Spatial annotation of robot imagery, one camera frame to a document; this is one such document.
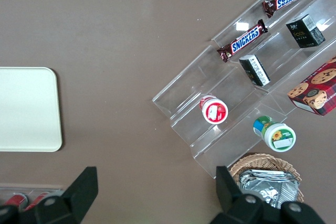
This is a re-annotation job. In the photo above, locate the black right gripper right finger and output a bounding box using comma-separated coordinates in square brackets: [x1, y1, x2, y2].
[211, 165, 325, 224]

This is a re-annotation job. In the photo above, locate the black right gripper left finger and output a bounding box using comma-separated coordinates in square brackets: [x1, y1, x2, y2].
[0, 166, 99, 224]

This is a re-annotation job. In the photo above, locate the light wicker basket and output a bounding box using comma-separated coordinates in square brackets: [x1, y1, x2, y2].
[228, 152, 305, 209]

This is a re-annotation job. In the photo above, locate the cream plastic tray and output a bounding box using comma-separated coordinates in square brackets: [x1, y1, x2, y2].
[0, 67, 63, 153]

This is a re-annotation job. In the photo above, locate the silver foil packet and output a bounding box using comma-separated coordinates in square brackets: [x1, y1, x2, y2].
[239, 169, 300, 210]

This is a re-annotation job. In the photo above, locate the red cola bottle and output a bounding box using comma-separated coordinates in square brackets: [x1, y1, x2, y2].
[4, 193, 29, 208]
[26, 191, 50, 210]

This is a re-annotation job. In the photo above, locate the clear acrylic bottle rack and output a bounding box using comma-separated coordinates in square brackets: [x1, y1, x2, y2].
[0, 183, 65, 209]

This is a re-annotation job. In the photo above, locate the green lid sunflower cup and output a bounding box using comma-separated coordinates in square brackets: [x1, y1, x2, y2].
[253, 115, 297, 153]

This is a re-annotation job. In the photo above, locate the red lid yogurt cup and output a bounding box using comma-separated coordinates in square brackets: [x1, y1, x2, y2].
[198, 94, 228, 125]

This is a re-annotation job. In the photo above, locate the clear acrylic stepped shelf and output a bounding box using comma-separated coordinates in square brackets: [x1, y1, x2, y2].
[151, 0, 336, 179]

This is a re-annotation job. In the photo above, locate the small black carton box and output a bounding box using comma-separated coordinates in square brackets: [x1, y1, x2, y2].
[285, 14, 327, 49]
[238, 54, 271, 87]

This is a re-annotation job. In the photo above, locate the red cookie box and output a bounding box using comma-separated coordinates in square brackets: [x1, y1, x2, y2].
[287, 56, 336, 116]

